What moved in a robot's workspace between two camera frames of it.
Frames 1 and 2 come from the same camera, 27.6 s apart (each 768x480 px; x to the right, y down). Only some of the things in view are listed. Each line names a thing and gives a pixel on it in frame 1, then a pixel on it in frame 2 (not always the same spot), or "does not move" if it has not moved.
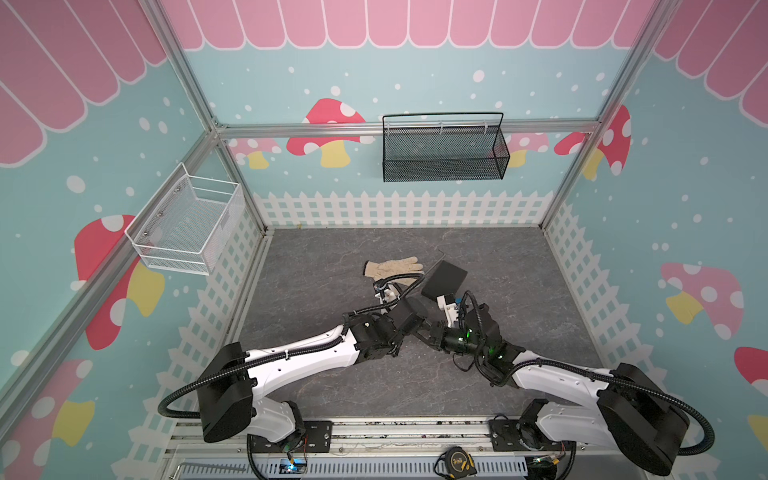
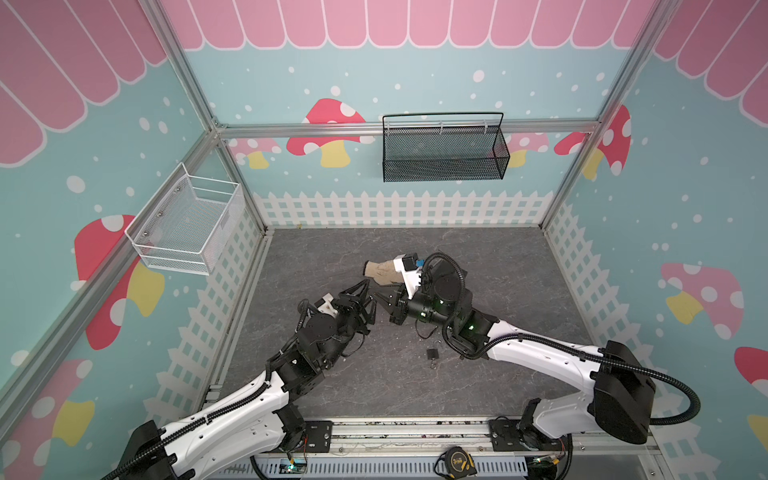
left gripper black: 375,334 to 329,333
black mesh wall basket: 437,147 does not move
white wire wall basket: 187,223 does not move
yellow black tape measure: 455,462 does not move
